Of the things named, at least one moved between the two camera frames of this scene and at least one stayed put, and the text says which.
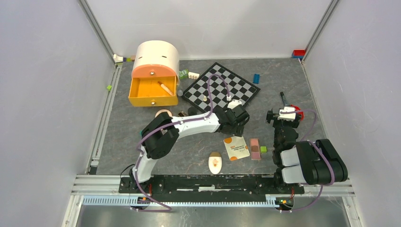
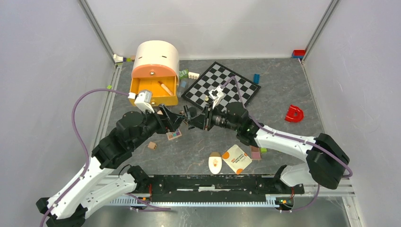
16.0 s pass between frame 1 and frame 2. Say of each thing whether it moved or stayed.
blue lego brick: stayed
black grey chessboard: stayed
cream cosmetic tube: stayed
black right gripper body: moved
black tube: moved
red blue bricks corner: stayed
